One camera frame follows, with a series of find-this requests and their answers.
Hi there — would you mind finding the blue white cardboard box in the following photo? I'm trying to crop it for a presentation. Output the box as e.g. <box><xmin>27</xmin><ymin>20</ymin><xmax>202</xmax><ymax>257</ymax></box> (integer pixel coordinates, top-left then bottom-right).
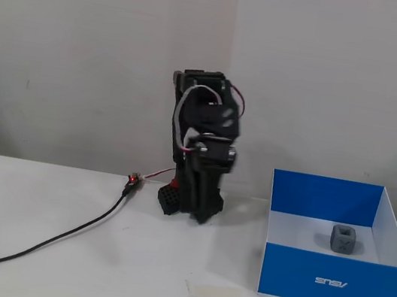
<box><xmin>252</xmin><ymin>167</ymin><xmax>397</xmax><ymax>297</ymax></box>

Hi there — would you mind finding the small controller board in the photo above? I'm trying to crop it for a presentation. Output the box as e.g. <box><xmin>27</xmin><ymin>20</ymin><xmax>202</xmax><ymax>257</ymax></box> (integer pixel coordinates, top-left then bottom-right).
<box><xmin>126</xmin><ymin>170</ymin><xmax>145</xmax><ymax>190</ymax></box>

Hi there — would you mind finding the clear tape piece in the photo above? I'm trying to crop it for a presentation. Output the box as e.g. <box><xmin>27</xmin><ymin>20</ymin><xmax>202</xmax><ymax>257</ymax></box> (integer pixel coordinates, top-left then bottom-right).
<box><xmin>182</xmin><ymin>279</ymin><xmax>244</xmax><ymax>297</ymax></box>

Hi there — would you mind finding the white red servo wire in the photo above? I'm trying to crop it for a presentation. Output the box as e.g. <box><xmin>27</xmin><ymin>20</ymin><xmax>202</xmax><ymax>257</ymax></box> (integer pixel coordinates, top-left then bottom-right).
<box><xmin>167</xmin><ymin>81</ymin><xmax>229</xmax><ymax>157</ymax></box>

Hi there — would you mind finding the short pink servo wire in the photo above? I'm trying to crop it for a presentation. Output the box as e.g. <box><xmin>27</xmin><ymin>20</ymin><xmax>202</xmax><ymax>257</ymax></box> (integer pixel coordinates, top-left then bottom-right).
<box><xmin>226</xmin><ymin>83</ymin><xmax>251</xmax><ymax>120</ymax></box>

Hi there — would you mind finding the gray block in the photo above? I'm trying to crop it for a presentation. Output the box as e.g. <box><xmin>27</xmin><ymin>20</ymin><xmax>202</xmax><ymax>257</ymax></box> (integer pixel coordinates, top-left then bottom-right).
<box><xmin>328</xmin><ymin>222</ymin><xmax>359</xmax><ymax>256</ymax></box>

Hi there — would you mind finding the thin white board wire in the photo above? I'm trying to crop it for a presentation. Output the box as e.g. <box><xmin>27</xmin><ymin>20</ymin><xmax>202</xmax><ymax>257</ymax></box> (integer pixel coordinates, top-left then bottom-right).
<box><xmin>139</xmin><ymin>162</ymin><xmax>177</xmax><ymax>186</ymax></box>

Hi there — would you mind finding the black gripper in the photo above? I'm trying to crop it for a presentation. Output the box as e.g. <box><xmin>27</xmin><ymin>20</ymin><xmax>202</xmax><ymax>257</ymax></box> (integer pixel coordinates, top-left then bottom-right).
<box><xmin>171</xmin><ymin>132</ymin><xmax>241</xmax><ymax>229</ymax></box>

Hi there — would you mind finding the black power cable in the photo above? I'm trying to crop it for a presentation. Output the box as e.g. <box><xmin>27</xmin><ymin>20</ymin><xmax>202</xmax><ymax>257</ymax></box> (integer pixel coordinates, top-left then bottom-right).
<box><xmin>0</xmin><ymin>159</ymin><xmax>137</xmax><ymax>297</ymax></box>

